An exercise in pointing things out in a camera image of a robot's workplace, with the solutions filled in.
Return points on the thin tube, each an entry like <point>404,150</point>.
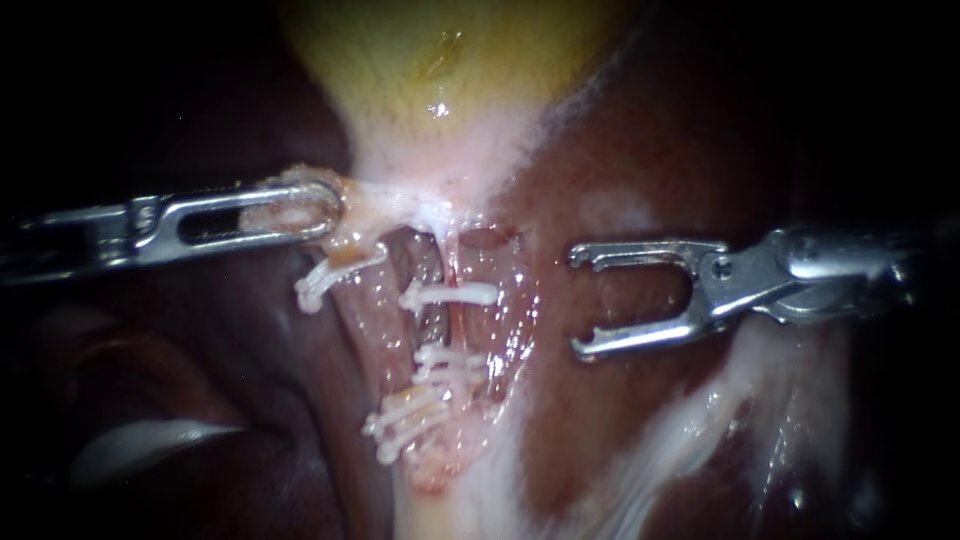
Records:
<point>416,394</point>
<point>352,255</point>

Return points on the dark red liver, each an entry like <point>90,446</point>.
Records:
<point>600,457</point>

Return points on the white clip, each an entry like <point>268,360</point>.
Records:
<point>450,355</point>
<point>409,442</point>
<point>450,294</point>
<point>401,413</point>
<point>322,281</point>
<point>450,375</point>

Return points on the left arm instrument jaw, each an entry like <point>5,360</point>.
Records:
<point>166,238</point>

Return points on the right arm instrument jaw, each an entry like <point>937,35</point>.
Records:
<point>645,250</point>
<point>645,334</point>

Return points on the left arm instrument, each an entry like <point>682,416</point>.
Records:
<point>90,240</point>

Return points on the right arm instrument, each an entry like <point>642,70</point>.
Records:
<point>825,259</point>

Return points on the gallbladder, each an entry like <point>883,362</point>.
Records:
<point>450,97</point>

